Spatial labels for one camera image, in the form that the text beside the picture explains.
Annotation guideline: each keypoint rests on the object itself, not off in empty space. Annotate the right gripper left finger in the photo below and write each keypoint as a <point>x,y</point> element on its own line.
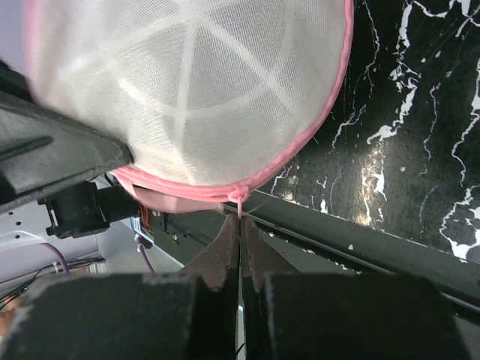
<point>190,314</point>

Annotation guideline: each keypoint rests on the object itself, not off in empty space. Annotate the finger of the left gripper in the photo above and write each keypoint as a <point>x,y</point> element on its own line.
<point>43,152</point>

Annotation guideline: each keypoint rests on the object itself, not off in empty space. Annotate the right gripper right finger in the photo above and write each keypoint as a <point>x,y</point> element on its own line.
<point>293,315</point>

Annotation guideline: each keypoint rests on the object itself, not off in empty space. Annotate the pink-trimmed mesh laundry bag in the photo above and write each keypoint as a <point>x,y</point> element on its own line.
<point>211,97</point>

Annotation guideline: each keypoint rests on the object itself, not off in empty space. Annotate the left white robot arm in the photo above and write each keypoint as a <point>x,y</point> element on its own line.
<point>78,211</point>

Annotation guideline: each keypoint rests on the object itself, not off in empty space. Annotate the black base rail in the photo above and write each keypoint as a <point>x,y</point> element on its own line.
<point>317,242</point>

